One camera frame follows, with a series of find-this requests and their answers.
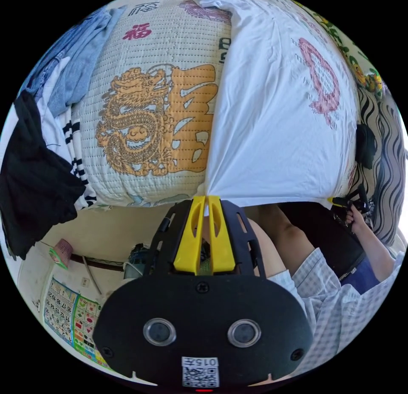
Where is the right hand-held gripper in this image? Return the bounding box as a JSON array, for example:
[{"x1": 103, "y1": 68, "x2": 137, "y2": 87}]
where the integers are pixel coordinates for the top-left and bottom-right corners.
[{"x1": 327, "y1": 191, "x2": 371, "y2": 234}]

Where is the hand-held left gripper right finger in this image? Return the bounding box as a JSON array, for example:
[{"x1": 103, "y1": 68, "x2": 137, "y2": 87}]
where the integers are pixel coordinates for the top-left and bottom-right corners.
[{"x1": 208, "y1": 195, "x2": 237, "y2": 274}]

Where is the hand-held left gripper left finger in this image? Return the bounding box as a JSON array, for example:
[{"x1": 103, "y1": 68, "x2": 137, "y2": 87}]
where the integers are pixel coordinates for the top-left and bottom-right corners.
[{"x1": 173, "y1": 195, "x2": 207, "y2": 276}]

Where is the white t-shirt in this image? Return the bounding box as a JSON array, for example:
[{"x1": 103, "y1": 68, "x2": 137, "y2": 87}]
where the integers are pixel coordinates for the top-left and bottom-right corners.
[{"x1": 177, "y1": 0, "x2": 361, "y2": 208}]

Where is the person's right forearm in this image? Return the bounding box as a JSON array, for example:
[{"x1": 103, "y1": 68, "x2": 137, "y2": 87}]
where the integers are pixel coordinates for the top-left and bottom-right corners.
[{"x1": 351, "y1": 220, "x2": 401, "y2": 283}]

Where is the person's right hand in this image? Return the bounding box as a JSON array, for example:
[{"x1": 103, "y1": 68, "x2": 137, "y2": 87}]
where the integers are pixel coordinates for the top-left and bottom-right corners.
[{"x1": 345, "y1": 205, "x2": 368, "y2": 231}]

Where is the black bag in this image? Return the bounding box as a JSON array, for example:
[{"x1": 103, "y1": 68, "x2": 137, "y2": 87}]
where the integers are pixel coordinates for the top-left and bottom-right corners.
[{"x1": 278, "y1": 202, "x2": 368, "y2": 281}]

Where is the black and white striped blanket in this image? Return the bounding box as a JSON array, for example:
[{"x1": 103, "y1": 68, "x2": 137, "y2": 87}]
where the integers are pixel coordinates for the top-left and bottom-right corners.
[{"x1": 348, "y1": 87, "x2": 408, "y2": 248}]

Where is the bed with dragon print quilt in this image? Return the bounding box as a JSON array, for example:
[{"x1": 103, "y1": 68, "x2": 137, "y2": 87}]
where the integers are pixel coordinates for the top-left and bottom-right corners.
[{"x1": 68, "y1": 0, "x2": 388, "y2": 211}]

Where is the person's body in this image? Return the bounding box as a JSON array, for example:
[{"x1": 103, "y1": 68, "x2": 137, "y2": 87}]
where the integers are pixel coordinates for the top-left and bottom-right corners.
[{"x1": 202, "y1": 203, "x2": 406, "y2": 380}]

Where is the pile of clothes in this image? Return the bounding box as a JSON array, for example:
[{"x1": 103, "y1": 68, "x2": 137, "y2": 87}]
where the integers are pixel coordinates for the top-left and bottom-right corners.
[{"x1": 0, "y1": 4, "x2": 128, "y2": 261}]

